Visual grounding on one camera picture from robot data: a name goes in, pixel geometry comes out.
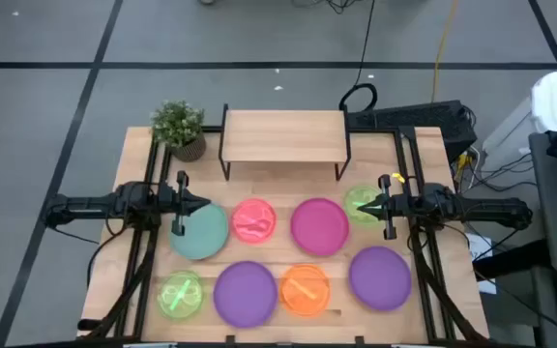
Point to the pink translucent plate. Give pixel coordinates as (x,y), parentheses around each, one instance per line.
(253,221)

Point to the black desk leg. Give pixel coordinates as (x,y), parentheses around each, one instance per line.
(510,258)

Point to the potted plant in ribbed pot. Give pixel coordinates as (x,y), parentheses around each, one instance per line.
(177,125)

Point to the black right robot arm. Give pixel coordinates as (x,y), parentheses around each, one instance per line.
(472,208)

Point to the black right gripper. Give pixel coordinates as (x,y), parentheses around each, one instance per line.
(397,207)

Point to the teal plate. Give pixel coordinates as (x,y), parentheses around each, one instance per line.
(206,237)

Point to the magenta plate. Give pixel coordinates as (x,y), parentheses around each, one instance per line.
(319,226)

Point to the black aluminium table frame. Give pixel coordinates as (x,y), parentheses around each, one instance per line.
(406,133)

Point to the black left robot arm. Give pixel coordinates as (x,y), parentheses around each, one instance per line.
(95,205)

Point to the yellow connector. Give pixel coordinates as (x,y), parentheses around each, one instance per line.
(461,162)

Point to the wooden shelf with black legs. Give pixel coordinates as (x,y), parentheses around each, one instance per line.
(283,135)

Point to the green translucent plate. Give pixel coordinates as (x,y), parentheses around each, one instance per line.
(353,195)
(179,295)

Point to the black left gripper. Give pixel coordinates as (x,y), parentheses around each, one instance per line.
(172,200)

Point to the yellow tape marker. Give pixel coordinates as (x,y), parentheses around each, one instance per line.
(398,177)

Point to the purple plate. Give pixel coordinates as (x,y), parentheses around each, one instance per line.
(244,295)
(380,278)

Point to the orange translucent plate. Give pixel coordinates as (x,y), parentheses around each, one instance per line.
(305,290)

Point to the white paper sheet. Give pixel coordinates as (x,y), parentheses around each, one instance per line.
(481,246)

